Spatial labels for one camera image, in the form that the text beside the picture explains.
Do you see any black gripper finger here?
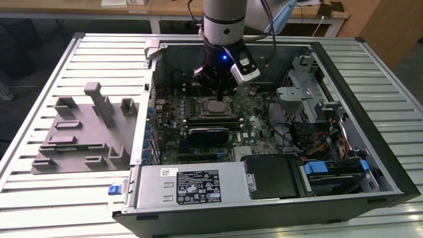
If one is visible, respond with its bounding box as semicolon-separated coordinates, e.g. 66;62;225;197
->
193;66;221;102
220;83;239;102

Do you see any silver CPU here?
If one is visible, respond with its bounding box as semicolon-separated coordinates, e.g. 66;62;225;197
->
203;102;228;114

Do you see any CPU socket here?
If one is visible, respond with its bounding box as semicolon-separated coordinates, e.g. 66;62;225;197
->
196;97;237;119

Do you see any metal drive cage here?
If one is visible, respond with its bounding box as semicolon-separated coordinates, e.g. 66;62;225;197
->
276;56;331;124

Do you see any black graphics card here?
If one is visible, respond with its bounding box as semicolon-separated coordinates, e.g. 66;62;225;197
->
186;126;231;144

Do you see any green motherboard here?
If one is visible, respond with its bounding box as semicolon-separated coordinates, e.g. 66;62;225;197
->
149;85;295;166

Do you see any silver chipset heat sink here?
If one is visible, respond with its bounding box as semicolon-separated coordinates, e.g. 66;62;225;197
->
232;146;253;159

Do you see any pale blue teach pendant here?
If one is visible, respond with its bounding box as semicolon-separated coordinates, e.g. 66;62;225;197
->
264;0;297;34

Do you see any black drive cover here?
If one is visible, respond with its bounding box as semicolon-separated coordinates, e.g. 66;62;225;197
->
240;154;315;200

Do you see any black phone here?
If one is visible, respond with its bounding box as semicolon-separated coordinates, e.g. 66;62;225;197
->
316;3;333;18

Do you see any grey parts rack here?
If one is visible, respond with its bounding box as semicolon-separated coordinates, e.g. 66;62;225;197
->
29;81;141;176

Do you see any hard disk in blue carrier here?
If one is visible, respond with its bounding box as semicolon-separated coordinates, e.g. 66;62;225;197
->
299;160;371;194

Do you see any grey power supply unit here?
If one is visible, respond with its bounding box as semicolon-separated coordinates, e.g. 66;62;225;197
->
133;163;248;209

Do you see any black PC case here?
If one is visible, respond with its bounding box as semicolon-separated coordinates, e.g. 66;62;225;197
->
110;37;420;236

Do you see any wooden cabinet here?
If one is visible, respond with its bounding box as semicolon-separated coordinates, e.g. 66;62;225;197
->
339;0;423;70

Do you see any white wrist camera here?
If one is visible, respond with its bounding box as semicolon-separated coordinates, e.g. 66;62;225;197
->
229;46;261;84

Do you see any black camera cable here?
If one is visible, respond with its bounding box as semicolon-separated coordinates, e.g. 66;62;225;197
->
259;0;279;69

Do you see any white charger cable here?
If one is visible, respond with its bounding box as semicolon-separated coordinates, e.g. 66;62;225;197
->
313;16;327;35

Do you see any orange yellow wire bundle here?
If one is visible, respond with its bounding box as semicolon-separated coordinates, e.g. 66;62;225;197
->
309;132;348;156

